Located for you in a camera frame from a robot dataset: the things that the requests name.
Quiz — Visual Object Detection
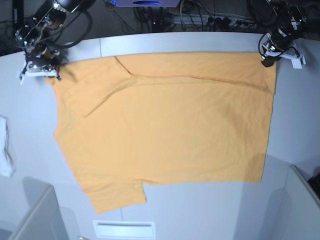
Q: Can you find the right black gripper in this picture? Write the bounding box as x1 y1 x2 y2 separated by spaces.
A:
25 43 60 85

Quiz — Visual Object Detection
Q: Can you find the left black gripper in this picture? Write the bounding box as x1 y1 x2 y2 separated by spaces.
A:
261 24 299 67

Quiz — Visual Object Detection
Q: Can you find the yellow T-shirt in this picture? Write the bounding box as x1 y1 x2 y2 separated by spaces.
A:
51 52 277 214

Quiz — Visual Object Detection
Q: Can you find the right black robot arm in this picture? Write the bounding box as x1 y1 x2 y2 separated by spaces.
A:
14 0 95 83

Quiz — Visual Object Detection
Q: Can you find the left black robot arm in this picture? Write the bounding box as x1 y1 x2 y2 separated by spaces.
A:
246 0 307 69

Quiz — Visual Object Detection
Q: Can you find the white cloth at edge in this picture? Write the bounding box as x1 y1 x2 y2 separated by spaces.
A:
0 115 16 178

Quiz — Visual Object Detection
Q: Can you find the blue device box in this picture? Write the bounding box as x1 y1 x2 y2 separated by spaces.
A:
110 0 180 8

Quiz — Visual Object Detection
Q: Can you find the white slotted table plate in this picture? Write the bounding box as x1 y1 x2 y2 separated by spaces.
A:
93 220 156 240

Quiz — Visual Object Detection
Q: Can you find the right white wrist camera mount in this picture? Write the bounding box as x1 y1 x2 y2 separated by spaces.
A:
17 62 62 85

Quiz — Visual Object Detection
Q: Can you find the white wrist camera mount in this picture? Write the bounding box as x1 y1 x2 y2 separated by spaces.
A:
17 62 62 85
258 33 307 69

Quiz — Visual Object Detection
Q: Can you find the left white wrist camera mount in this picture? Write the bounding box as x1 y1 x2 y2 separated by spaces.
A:
258 33 307 69

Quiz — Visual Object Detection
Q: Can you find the left grey bin wall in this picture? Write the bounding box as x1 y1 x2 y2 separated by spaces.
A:
9 185 69 240

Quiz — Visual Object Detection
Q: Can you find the grey bin wall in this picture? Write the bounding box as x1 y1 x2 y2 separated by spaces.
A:
283 165 320 240
9 185 69 240

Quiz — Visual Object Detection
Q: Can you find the right grey bin wall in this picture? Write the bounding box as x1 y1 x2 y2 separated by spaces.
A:
283 165 320 240

